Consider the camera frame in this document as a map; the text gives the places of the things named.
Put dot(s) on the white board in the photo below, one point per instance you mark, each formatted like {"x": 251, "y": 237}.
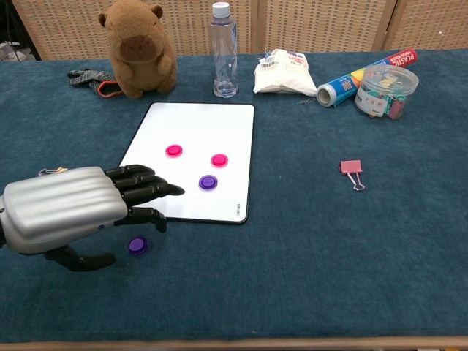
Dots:
{"x": 204, "y": 124}

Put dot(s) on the clear plastic water bottle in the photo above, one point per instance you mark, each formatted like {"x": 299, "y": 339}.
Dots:
{"x": 223, "y": 55}

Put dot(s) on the pink round magnet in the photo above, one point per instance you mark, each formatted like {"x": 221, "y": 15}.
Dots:
{"x": 173, "y": 151}
{"x": 219, "y": 160}

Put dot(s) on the woven folding screen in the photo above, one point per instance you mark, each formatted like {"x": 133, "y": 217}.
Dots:
{"x": 311, "y": 25}

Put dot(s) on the brown capybara plush toy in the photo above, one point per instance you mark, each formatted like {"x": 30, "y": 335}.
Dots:
{"x": 140, "y": 47}

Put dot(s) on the grey knit work glove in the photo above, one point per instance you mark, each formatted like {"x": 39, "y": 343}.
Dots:
{"x": 89, "y": 77}

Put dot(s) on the pink binder clip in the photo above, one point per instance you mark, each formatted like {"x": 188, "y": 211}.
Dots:
{"x": 351, "y": 166}

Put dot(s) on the small silver binder clip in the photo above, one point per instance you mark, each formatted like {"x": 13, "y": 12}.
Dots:
{"x": 305, "y": 102}

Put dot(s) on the clear jar of binder clips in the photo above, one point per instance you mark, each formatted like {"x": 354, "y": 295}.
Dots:
{"x": 387, "y": 91}

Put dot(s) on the purple round magnet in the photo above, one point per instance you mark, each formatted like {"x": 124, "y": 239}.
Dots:
{"x": 137, "y": 245}
{"x": 208, "y": 182}

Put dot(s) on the beige binder clip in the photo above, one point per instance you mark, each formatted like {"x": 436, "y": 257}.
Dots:
{"x": 58, "y": 170}

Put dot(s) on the white powder bag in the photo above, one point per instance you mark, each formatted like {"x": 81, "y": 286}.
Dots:
{"x": 283, "y": 77}

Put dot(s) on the dark blue table cloth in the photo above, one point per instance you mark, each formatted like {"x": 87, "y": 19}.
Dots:
{"x": 292, "y": 256}

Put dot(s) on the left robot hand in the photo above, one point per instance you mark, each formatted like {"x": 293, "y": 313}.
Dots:
{"x": 62, "y": 208}

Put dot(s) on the blue binder clip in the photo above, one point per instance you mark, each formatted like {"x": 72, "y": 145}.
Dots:
{"x": 266, "y": 56}

